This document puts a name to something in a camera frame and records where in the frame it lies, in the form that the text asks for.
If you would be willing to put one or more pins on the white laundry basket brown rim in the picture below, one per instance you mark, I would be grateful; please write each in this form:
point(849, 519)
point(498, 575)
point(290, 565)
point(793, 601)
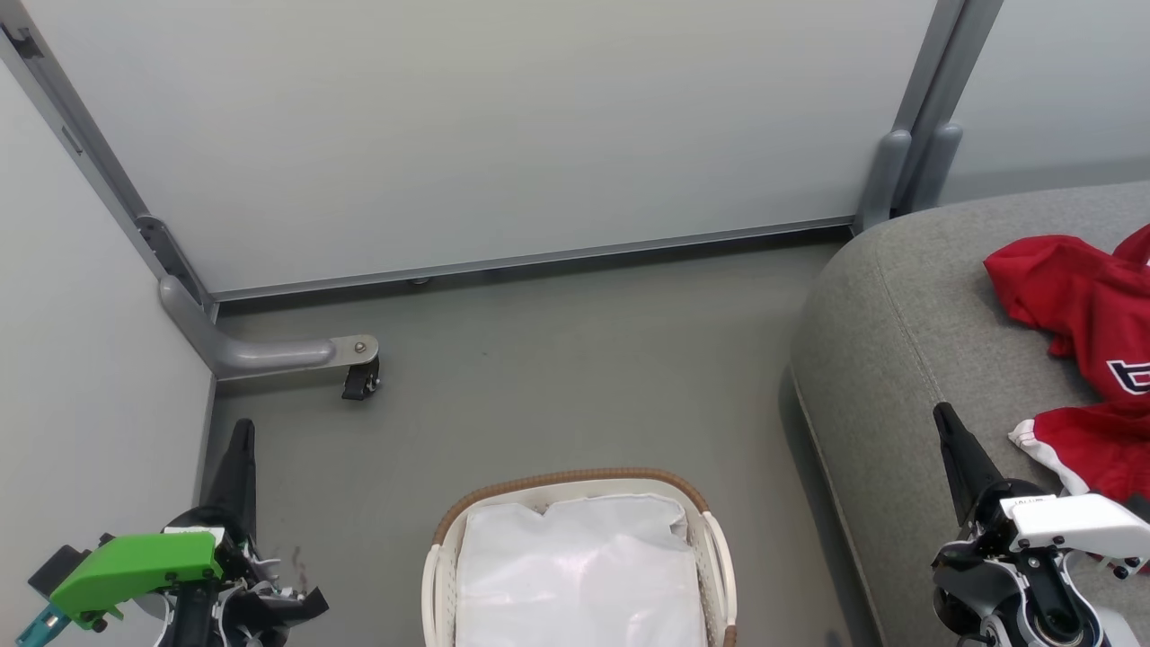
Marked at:
point(445, 557)

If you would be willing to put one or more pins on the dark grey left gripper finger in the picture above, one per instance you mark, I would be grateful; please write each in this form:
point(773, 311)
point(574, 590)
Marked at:
point(238, 476)
point(292, 608)

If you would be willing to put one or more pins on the grey slanted partition post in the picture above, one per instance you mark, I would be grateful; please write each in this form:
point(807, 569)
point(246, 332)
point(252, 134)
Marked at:
point(90, 162)

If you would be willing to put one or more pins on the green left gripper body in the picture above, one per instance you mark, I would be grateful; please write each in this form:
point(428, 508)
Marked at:
point(135, 566)

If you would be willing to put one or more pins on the white basket liner cloth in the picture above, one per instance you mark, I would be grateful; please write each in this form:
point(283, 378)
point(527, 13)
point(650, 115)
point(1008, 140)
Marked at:
point(579, 575)

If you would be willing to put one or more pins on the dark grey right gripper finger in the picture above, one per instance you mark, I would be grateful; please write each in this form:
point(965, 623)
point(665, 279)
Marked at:
point(968, 467)

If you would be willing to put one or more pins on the grey partition bottom rail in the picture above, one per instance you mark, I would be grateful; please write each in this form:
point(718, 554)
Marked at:
point(539, 261)

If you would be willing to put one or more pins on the grey partition foot bracket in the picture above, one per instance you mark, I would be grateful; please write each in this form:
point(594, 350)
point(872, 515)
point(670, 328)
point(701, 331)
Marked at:
point(260, 355)

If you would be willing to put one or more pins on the red sports jersey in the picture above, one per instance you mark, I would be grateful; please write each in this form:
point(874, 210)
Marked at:
point(1087, 305)

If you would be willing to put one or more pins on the black caster wheel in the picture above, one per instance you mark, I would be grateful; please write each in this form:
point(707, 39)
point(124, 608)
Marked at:
point(361, 382)

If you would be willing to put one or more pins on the grey fabric sofa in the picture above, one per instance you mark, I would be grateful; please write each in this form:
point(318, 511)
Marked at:
point(907, 359)

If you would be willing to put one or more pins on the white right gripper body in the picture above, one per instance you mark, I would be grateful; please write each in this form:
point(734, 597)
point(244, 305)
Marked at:
point(1078, 526)

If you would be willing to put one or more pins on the grey double partition post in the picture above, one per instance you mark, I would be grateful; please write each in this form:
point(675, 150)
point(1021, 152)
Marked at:
point(925, 117)

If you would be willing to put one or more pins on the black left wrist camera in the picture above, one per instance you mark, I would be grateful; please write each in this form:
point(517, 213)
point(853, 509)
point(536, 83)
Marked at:
point(58, 566)

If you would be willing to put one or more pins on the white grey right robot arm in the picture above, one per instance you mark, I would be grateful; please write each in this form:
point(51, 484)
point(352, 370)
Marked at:
point(1114, 629)

